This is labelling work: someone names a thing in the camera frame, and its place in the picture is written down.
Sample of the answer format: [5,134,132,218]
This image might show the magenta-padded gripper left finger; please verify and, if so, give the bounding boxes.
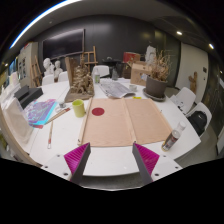
[41,142,92,185]

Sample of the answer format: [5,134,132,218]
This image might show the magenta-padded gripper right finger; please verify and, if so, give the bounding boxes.
[131,142,184,185]

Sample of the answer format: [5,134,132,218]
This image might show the white-capped clear drink bottle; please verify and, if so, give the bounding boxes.
[161,120,187,152]

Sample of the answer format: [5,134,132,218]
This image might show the thin wooden stick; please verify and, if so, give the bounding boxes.
[47,120,54,150]

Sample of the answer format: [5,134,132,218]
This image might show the beige wooden drawing board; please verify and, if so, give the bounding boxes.
[77,97,173,148]

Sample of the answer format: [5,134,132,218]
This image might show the wooden paintbrush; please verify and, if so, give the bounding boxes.
[44,106,72,126]

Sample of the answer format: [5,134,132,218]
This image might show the yellow-green mug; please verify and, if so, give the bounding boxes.
[72,98,87,118]

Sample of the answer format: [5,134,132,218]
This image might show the flat round red coaster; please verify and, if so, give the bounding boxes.
[91,107,106,117]

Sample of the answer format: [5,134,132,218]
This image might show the black backpack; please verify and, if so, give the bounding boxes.
[187,110,208,136]

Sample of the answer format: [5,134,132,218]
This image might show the white wrapped canvas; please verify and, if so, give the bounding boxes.
[0,96,35,161]

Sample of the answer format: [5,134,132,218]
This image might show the dried plant in dark pot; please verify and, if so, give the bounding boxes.
[142,49,173,102]

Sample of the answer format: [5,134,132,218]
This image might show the white plastic chair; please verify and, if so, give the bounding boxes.
[91,64,111,78]
[185,101,213,138]
[41,73,55,86]
[171,87,197,115]
[58,70,70,83]

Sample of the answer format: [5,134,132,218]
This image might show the golden sculpture on wooden base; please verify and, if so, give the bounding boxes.
[64,56,95,103]

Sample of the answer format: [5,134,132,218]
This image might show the grey printed newspaper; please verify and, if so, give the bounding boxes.
[98,80,136,100]

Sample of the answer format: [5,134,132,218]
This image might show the dark grey stacked blocks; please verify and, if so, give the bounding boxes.
[13,84,44,109]

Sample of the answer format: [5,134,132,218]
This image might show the green-labelled spray bottle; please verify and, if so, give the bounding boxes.
[93,67,101,84]

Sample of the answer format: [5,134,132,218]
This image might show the brown cardboard box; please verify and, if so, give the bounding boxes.
[129,60,153,87]

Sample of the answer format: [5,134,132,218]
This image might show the small clear glass bottle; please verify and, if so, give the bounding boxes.
[111,68,119,82]

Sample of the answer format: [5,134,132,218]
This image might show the white plaster bust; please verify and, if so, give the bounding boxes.
[42,57,55,77]
[53,59,64,78]

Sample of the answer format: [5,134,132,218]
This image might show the wooden easel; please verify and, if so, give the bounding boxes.
[30,55,44,88]
[79,45,99,73]

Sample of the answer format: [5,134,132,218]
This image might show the red box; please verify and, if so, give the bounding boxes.
[122,51,142,64]

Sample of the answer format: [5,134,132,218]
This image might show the white plaster statue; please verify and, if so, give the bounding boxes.
[144,45,158,66]

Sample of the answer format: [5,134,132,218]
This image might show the long ceiling strip light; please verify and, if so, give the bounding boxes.
[8,0,83,50]

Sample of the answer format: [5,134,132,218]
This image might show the dark wall screen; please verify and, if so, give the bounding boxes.
[42,28,86,61]

